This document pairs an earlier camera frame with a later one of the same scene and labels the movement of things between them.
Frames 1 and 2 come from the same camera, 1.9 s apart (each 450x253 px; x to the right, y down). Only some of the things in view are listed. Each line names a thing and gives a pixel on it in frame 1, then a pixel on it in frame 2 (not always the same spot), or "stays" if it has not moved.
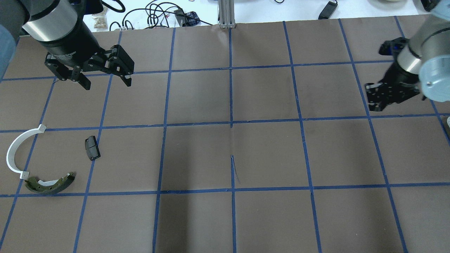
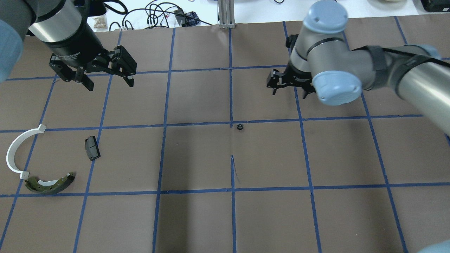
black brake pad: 92,148 stays
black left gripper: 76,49 stays
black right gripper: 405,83 to 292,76
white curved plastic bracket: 10,158 stays
